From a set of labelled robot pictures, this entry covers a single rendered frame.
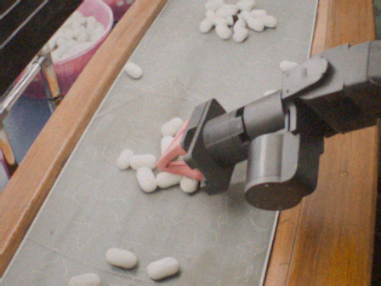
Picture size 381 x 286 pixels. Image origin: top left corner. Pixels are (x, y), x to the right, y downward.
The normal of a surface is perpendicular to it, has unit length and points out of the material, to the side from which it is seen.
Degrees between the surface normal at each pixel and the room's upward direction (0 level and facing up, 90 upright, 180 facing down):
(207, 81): 0
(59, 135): 0
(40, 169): 0
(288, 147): 41
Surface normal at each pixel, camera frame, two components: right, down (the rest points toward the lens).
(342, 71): -0.66, -0.53
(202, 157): 0.78, -0.35
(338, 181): 0.00, -0.78
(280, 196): -0.09, 0.76
